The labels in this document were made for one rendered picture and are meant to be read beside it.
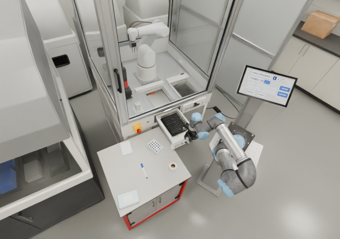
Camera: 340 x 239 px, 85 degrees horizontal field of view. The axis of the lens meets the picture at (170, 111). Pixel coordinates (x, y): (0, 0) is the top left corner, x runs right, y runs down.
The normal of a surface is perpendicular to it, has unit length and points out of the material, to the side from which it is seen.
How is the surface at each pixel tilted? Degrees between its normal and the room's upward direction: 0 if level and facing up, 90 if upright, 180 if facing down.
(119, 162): 0
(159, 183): 0
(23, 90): 41
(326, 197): 0
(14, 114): 69
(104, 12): 90
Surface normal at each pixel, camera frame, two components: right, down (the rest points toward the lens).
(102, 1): 0.50, 0.68
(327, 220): 0.08, -0.66
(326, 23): -0.76, 0.43
